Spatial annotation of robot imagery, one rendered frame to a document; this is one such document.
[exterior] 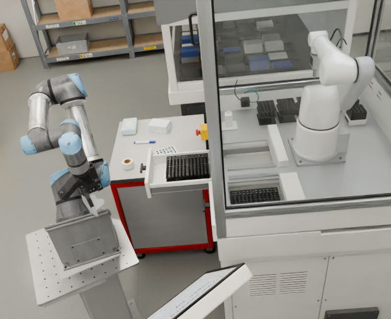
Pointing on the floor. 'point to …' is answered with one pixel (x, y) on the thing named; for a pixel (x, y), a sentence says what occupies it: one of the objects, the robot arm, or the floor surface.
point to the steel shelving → (152, 39)
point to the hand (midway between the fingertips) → (89, 206)
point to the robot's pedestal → (103, 294)
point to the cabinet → (324, 286)
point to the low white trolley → (174, 211)
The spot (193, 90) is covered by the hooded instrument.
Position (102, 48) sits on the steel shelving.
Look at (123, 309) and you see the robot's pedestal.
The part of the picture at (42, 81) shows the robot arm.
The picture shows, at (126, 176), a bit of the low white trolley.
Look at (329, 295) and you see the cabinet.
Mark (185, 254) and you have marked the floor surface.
